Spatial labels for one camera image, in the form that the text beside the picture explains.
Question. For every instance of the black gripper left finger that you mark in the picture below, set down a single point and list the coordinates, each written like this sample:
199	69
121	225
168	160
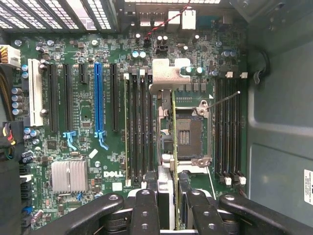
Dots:
145	215

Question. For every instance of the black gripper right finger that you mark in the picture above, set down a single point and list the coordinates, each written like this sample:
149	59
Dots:
205	215

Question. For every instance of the silver socket cover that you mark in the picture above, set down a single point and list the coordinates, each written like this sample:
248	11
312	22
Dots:
195	170

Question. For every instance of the green Dell motherboard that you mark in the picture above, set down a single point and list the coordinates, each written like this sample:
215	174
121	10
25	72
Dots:
112	156

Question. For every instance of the CPU socket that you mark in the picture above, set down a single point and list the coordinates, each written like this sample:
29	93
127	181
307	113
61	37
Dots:
190	132

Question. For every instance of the silver chipset heat sink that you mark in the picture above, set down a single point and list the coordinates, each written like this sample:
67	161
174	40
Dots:
69	176

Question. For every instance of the metal socket locking lever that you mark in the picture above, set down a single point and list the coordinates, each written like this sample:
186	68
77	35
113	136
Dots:
223	100

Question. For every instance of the long black expansion slot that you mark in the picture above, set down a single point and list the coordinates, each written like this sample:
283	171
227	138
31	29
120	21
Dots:
114	98
53	98

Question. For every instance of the open black silver PC case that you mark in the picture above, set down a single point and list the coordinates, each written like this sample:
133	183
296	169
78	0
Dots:
281	98

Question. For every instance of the black power connector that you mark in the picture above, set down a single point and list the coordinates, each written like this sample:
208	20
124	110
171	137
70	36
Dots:
14	137

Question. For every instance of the white expansion slot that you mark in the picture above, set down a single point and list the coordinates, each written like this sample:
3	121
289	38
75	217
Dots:
35	98

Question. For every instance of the white power connector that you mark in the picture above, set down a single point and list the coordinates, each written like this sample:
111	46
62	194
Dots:
11	56

